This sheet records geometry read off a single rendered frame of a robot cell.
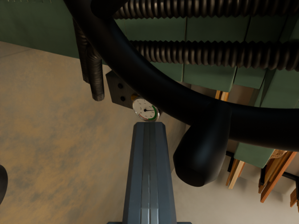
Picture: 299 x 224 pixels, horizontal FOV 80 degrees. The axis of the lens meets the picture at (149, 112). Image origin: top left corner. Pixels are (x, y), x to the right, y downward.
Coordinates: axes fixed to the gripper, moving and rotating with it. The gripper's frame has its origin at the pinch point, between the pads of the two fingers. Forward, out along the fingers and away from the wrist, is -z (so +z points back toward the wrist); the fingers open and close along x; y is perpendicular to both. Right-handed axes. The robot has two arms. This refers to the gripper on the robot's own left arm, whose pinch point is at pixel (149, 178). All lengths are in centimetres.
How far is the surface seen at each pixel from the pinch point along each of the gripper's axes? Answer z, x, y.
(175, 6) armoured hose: -13.7, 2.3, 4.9
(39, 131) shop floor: -58, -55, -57
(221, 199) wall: -141, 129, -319
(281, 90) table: -10.7, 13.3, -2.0
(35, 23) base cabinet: -47, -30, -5
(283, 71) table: -11.0, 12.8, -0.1
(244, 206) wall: -128, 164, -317
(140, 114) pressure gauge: -24.0, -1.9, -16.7
